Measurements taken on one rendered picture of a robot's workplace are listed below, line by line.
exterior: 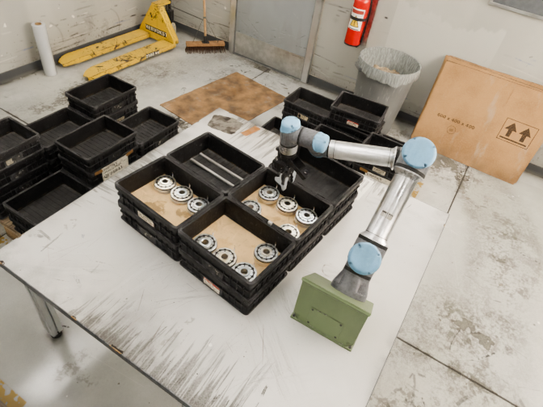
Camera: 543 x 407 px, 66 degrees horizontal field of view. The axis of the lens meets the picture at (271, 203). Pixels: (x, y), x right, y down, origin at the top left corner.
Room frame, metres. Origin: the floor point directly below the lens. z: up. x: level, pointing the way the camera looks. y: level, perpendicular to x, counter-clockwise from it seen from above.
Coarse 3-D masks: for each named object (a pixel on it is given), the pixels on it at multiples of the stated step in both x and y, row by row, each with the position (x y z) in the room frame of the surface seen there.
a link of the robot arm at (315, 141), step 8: (304, 128) 1.38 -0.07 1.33; (304, 136) 1.35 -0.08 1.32; (312, 136) 1.34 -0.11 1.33; (320, 136) 1.34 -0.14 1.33; (328, 136) 1.36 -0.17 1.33; (304, 144) 1.34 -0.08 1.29; (312, 144) 1.33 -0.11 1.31; (320, 144) 1.32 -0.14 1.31; (312, 152) 1.38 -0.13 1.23; (320, 152) 1.32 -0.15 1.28
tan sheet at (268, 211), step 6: (258, 192) 1.53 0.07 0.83; (246, 198) 1.47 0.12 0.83; (252, 198) 1.48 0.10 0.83; (258, 198) 1.49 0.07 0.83; (264, 204) 1.45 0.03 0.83; (270, 204) 1.46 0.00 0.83; (264, 210) 1.41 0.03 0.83; (270, 210) 1.42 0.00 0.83; (264, 216) 1.37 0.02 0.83; (270, 216) 1.38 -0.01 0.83; (276, 216) 1.38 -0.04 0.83; (282, 216) 1.39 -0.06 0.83; (288, 216) 1.40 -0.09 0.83; (294, 216) 1.40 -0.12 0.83; (276, 222) 1.35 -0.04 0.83; (282, 222) 1.35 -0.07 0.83; (288, 222) 1.36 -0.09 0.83; (294, 222) 1.37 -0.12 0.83; (300, 228) 1.34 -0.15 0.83; (300, 234) 1.30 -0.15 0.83
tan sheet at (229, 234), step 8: (224, 216) 1.32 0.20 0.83; (216, 224) 1.27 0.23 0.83; (224, 224) 1.27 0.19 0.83; (232, 224) 1.28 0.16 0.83; (208, 232) 1.22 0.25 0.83; (216, 232) 1.22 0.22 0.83; (224, 232) 1.23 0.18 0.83; (232, 232) 1.24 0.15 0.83; (240, 232) 1.25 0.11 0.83; (248, 232) 1.26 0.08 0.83; (224, 240) 1.19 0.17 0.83; (232, 240) 1.19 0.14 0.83; (240, 240) 1.20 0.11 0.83; (248, 240) 1.21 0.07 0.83; (256, 240) 1.22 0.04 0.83; (232, 248) 1.15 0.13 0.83; (240, 248) 1.16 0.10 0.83; (248, 248) 1.16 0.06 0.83; (240, 256) 1.11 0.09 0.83; (248, 256) 1.12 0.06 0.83; (256, 264) 1.09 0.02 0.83
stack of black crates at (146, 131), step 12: (144, 108) 2.60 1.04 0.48; (120, 120) 2.40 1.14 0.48; (132, 120) 2.47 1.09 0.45; (144, 120) 2.58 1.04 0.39; (156, 120) 2.61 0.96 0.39; (168, 120) 2.55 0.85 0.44; (144, 132) 2.45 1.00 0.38; (156, 132) 2.47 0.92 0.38; (168, 132) 2.43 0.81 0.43; (144, 144) 2.20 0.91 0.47; (156, 144) 2.30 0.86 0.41
